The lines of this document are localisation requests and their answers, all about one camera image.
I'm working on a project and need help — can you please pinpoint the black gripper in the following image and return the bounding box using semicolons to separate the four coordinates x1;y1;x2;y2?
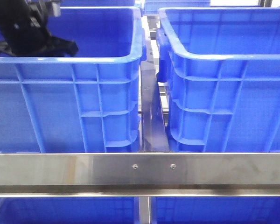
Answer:
0;0;79;57

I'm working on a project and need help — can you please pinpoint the blue crate rear left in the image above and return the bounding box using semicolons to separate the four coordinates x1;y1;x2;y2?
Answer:
61;0;141;7

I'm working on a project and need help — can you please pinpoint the large blue crate left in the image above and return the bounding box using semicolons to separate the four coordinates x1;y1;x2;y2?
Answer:
0;7;146;153

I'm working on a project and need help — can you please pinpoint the large blue crate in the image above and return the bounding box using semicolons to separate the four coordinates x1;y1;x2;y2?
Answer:
0;7;146;153
156;7;280;153

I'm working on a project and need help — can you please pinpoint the blue crate rear right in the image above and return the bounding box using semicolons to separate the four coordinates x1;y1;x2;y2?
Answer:
144;0;210;15

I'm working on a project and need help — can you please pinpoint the steel centre divider bar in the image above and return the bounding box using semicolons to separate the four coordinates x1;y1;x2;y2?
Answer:
140;61;169;153

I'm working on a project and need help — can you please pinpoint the blue crate lower left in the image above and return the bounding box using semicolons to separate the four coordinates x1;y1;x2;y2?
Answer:
0;197;140;224

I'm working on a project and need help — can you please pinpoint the large blue crate right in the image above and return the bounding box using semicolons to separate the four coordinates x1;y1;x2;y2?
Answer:
156;7;280;153

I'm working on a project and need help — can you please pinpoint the blue crate lower right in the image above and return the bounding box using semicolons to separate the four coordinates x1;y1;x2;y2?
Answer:
156;196;280;224

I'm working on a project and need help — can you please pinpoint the stainless steel front rail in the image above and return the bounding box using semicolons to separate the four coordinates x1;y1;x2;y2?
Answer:
0;153;280;197

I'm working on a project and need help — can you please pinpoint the steel lower vertical post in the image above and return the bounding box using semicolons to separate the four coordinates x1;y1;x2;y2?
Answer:
139;196;152;224

